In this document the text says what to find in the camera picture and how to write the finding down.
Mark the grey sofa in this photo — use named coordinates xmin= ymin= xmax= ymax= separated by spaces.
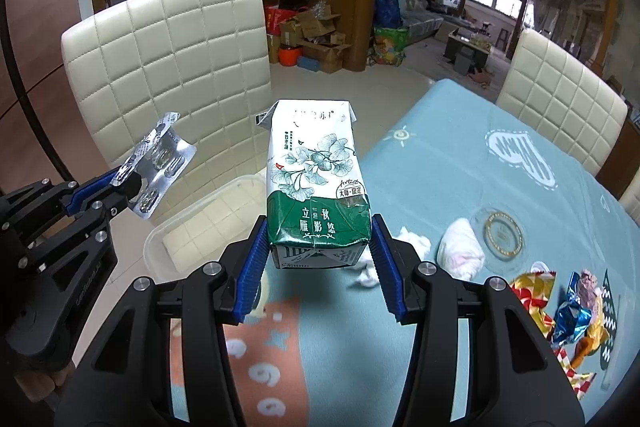
xmin=377 ymin=0 xmax=446 ymax=42

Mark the blue bag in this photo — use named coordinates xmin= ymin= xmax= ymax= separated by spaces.
xmin=375 ymin=0 xmax=402 ymax=28

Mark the green white tissue pack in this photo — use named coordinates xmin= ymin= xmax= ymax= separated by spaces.
xmin=255 ymin=98 xmax=373 ymax=270

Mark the pink wrapper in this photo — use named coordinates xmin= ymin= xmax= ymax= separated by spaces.
xmin=575 ymin=272 xmax=602 ymax=309

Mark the colourful woven bag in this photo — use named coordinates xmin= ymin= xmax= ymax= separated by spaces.
xmin=372 ymin=26 xmax=409 ymax=68

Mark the small white tissue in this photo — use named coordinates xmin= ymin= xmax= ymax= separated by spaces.
xmin=397 ymin=227 xmax=432 ymax=258
xmin=350 ymin=257 xmax=383 ymax=290

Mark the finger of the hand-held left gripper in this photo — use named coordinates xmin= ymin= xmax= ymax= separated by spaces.
xmin=22 ymin=177 xmax=147 ymax=280
xmin=0 ymin=164 xmax=132 ymax=238

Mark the person's left hand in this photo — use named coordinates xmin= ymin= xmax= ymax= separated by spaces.
xmin=15 ymin=357 xmax=76 ymax=403

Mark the red bag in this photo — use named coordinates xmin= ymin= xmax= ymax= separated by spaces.
xmin=264 ymin=5 xmax=301 ymax=36

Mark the grey bin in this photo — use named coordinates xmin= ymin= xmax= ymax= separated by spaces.
xmin=454 ymin=47 xmax=476 ymax=74

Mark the orange candy wrapper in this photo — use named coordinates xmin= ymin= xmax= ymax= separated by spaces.
xmin=570 ymin=317 xmax=608 ymax=368

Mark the pile of cardboard boxes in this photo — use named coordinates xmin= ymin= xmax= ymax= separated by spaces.
xmin=267 ymin=9 xmax=353 ymax=75

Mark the clear plastic container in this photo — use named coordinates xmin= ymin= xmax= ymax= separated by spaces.
xmin=144 ymin=173 xmax=273 ymax=288

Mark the gold red chequered wrapper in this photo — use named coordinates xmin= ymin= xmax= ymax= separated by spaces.
xmin=510 ymin=270 xmax=557 ymax=338

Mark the coffee table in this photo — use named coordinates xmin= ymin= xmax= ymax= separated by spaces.
xmin=444 ymin=28 xmax=493 ymax=60

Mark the teal printed tablecloth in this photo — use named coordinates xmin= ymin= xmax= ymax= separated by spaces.
xmin=170 ymin=78 xmax=640 ymax=427

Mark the large cream quilted chair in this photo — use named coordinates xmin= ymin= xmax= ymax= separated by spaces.
xmin=61 ymin=0 xmax=273 ymax=202

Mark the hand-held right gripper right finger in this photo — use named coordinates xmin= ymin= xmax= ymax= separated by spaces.
xmin=369 ymin=213 xmax=586 ymax=427

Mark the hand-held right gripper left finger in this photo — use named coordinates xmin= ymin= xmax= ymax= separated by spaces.
xmin=52 ymin=214 xmax=273 ymax=427

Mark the wooden partition cabinet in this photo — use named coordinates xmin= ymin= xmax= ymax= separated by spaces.
xmin=290 ymin=0 xmax=378 ymax=72

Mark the blue foil candy wrapper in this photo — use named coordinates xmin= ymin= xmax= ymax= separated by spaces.
xmin=550 ymin=272 xmax=591 ymax=348

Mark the red white chequered wrapper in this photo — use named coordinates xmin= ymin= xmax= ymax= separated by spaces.
xmin=555 ymin=347 xmax=597 ymax=400

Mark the silver pill blister pack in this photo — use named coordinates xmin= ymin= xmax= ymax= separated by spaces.
xmin=111 ymin=110 xmax=197 ymax=220

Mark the large white tissue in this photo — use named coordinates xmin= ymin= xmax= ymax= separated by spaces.
xmin=437 ymin=218 xmax=486 ymax=280

